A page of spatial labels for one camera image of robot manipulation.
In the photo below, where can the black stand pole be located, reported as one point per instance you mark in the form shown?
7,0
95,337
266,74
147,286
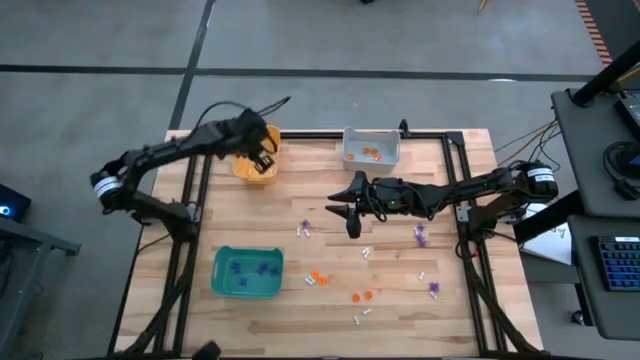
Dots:
605,75

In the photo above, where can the white plastic basket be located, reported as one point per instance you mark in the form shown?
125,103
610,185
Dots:
360,167

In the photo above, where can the white paper sheet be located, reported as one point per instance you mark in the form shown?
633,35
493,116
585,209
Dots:
550,247

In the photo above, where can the silver angle bracket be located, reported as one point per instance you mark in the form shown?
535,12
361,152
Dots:
462,213

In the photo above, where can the tan wooden leg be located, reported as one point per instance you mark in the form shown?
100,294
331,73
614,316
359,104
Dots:
484,5

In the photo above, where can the black aluminium table frame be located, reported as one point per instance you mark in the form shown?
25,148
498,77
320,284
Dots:
325,135

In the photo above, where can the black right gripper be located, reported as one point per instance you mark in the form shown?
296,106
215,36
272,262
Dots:
385,197

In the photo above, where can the grey metal bench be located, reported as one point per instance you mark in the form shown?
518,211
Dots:
30,260

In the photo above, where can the black backlit keyboard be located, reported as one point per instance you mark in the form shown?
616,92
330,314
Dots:
620,262

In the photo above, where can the black box with blue light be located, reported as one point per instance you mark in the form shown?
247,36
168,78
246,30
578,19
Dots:
9,202

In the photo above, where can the dark grey keyboard desk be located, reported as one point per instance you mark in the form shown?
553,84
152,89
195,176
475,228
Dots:
590,300

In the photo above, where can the teal plastic basket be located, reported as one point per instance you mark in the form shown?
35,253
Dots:
222,290

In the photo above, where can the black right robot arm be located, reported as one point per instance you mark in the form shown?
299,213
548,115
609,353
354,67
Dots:
475,187

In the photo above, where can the orange plastic basket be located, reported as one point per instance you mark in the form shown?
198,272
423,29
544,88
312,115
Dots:
245,172

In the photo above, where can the black desk foot beam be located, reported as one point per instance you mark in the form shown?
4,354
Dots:
545,222

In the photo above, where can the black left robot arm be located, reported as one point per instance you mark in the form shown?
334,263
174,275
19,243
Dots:
165,150

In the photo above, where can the black unidentified device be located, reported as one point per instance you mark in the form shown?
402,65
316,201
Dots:
207,351

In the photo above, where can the black caster wheel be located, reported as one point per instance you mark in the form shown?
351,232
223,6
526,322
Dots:
578,317

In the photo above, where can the dark grey desk with pole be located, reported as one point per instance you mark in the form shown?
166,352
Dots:
585,150

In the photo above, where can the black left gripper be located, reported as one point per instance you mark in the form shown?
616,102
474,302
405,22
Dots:
245,132

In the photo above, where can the black mat orange striped edge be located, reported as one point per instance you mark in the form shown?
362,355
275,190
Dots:
592,30

